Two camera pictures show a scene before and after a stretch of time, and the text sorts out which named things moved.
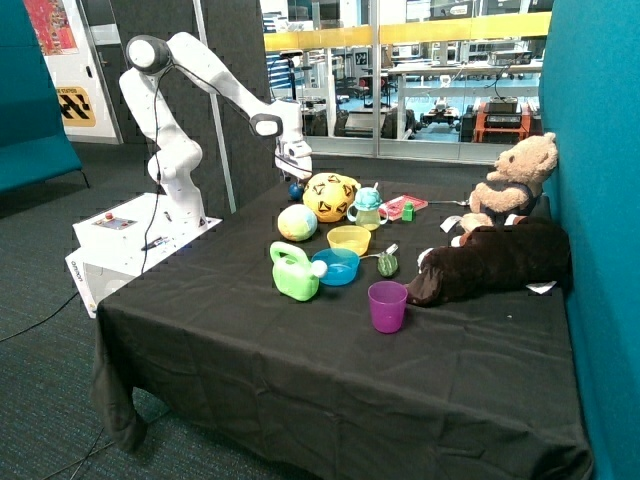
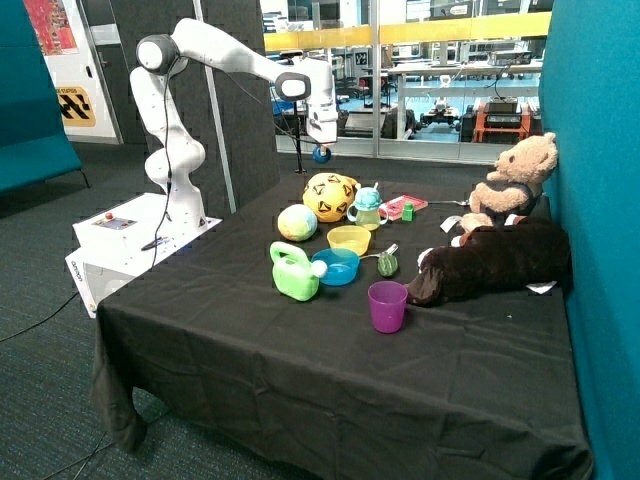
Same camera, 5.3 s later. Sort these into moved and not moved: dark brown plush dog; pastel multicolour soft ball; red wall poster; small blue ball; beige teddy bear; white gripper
Moved: small blue ball; white gripper
Not moved: red wall poster; pastel multicolour soft ball; beige teddy bear; dark brown plush dog
